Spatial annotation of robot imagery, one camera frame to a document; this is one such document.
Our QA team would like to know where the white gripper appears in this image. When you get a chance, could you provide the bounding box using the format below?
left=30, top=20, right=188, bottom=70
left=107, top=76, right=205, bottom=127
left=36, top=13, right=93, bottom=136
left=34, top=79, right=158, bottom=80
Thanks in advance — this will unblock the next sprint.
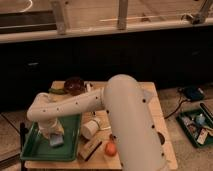
left=38, top=118, right=64, bottom=136

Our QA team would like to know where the blue sponge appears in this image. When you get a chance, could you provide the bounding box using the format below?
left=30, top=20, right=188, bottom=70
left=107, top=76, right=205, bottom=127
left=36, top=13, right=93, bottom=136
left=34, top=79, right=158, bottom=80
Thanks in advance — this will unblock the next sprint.
left=50, top=134, right=64, bottom=147

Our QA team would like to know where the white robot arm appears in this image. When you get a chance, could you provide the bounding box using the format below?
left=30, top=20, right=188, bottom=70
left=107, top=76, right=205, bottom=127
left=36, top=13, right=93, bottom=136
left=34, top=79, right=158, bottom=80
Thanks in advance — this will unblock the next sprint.
left=27, top=74, right=169, bottom=171

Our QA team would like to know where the green plastic tray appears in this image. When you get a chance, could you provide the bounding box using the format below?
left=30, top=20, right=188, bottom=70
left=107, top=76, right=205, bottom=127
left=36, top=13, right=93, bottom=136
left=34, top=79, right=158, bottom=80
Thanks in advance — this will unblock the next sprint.
left=20, top=114, right=81, bottom=162

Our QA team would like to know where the white cylindrical cup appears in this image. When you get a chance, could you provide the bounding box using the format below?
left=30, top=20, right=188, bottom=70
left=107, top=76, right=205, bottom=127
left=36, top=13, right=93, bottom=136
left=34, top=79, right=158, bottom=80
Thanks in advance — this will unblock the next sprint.
left=81, top=117, right=100, bottom=140

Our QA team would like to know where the green vegetable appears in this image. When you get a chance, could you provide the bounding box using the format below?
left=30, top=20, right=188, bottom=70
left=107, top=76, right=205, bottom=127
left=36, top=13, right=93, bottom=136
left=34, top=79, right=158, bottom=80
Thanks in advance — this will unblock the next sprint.
left=48, top=88, right=66, bottom=95

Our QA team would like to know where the wooden block eraser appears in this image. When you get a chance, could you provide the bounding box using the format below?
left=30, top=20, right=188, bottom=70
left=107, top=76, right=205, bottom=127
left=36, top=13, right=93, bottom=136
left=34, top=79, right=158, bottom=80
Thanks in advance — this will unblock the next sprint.
left=79, top=139, right=102, bottom=161

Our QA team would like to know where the metal spoon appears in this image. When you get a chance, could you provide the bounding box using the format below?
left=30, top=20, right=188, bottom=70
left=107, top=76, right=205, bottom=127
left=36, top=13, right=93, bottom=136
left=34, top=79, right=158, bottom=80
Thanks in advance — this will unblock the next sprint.
left=100, top=126, right=111, bottom=131

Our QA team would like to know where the dark grape bunch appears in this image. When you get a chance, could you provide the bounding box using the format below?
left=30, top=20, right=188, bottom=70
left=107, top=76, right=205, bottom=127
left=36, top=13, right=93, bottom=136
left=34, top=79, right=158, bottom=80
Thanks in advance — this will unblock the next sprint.
left=109, top=134, right=115, bottom=141

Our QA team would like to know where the orange fruit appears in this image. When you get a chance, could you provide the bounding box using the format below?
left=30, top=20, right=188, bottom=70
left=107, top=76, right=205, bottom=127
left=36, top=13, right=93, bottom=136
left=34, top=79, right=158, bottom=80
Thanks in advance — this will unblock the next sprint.
left=104, top=141, right=117, bottom=157

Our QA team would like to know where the green storage bin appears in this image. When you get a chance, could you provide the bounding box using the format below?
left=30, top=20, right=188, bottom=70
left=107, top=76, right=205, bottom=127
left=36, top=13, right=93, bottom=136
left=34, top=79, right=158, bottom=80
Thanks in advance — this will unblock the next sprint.
left=176, top=103, right=213, bottom=148

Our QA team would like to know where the black power adapter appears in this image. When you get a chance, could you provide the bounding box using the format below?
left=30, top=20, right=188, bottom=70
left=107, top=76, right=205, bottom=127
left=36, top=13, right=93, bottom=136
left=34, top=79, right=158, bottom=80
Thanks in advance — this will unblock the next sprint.
left=181, top=86, right=204, bottom=101

